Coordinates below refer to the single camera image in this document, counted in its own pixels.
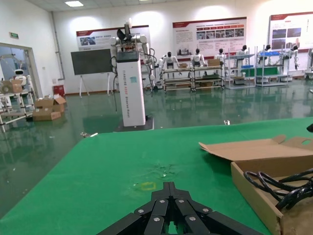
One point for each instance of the clear crumpled tape patch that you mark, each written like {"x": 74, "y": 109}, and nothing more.
{"x": 163, "y": 171}

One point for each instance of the white black humanoid robot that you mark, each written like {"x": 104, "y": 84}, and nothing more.
{"x": 267, "y": 52}
{"x": 169, "y": 61}
{"x": 294, "y": 52}
{"x": 221, "y": 56}
{"x": 242, "y": 52}
{"x": 197, "y": 58}

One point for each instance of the black screen on stand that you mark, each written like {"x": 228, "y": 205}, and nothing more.
{"x": 90, "y": 61}

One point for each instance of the small cardboard box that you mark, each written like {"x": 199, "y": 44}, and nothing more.
{"x": 182, "y": 65}

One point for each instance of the ceiling light panel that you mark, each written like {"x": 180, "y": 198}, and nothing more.
{"x": 73, "y": 3}

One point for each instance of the red white wall poster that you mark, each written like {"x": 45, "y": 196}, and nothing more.
{"x": 95, "y": 36}
{"x": 281, "y": 24}
{"x": 185, "y": 36}

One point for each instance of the white pipe rack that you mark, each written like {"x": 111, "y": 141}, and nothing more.
{"x": 14, "y": 115}

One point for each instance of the green exit sign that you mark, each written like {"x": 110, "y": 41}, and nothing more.
{"x": 14, "y": 35}

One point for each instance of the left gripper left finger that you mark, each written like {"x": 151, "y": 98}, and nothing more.
{"x": 156, "y": 208}

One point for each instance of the open cardboard carton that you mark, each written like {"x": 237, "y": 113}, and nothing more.
{"x": 58, "y": 106}

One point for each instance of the small white red robot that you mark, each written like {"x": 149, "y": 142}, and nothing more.
{"x": 19, "y": 73}

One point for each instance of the shelf workbench with green mat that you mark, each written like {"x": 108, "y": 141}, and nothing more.
{"x": 248, "y": 73}
{"x": 267, "y": 72}

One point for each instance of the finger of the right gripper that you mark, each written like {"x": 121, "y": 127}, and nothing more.
{"x": 311, "y": 127}

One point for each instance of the red floor cabinet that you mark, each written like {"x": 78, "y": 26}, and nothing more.
{"x": 59, "y": 90}

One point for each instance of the open cardboard box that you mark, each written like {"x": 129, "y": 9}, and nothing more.
{"x": 256, "y": 151}

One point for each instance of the pipe frame workbench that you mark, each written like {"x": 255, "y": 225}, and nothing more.
{"x": 176, "y": 79}
{"x": 207, "y": 78}

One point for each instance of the flat cardboard carton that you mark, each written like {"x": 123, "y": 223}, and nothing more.
{"x": 42, "y": 116}

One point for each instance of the cardboard box on workbench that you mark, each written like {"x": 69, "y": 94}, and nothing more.
{"x": 213, "y": 62}

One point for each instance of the grey wall pipe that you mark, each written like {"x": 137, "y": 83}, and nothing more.
{"x": 58, "y": 52}

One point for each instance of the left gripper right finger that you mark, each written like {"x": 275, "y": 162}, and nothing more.
{"x": 185, "y": 208}

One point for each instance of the grey framed glass doorway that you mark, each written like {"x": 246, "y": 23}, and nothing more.
{"x": 34, "y": 68}

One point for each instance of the cardboard box on rack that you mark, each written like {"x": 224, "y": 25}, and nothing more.
{"x": 16, "y": 86}

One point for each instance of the blue plastic tray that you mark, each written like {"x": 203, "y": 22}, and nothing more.
{"x": 247, "y": 66}
{"x": 269, "y": 52}

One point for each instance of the brown round reel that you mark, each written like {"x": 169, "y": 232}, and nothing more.
{"x": 5, "y": 88}

